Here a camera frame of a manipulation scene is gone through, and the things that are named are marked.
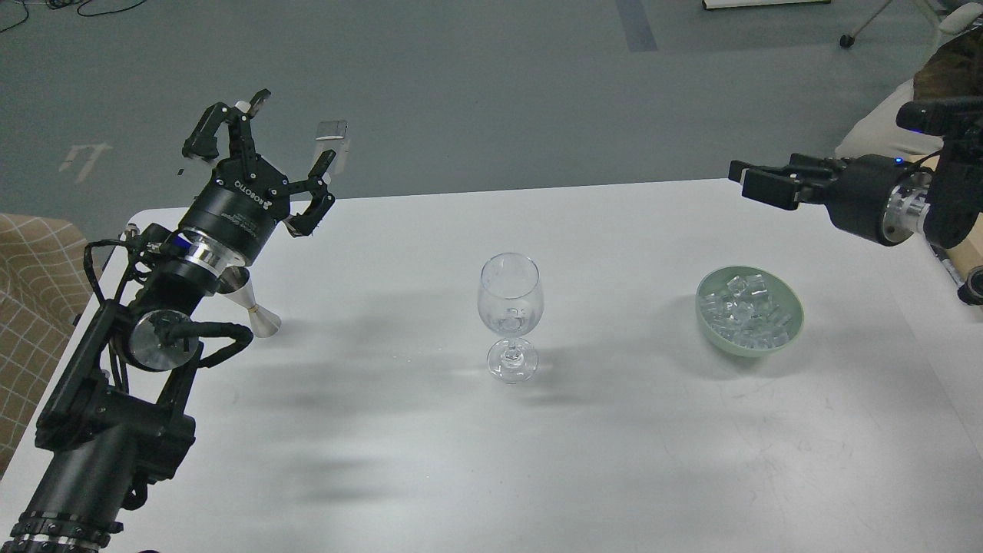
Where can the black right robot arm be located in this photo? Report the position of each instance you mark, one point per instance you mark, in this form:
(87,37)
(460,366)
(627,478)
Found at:
(949,195)

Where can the green bowl of ice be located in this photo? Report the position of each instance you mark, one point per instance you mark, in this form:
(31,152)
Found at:
(747,312)

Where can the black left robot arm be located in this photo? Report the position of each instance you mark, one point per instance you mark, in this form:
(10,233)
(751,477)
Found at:
(168,303)

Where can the grey floor plate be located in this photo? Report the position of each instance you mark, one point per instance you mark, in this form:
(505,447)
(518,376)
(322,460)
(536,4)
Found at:
(333,130)

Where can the beige checked cloth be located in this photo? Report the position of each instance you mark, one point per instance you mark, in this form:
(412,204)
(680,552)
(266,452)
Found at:
(43,291)

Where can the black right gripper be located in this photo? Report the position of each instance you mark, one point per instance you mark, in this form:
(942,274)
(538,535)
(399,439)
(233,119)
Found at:
(871,196)

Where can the wooden block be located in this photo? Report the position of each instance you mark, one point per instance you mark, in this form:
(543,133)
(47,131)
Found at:
(967,254)

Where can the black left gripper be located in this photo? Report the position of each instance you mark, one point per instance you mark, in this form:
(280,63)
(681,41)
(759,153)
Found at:
(246,197)

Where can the steel cocktail jigger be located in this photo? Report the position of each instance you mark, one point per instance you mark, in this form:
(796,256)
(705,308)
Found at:
(236,284)

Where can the black marker pen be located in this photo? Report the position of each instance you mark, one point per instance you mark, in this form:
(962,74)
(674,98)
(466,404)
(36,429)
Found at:
(952,269)

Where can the clear wine glass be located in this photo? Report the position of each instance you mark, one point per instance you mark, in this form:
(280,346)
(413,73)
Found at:
(510,303)

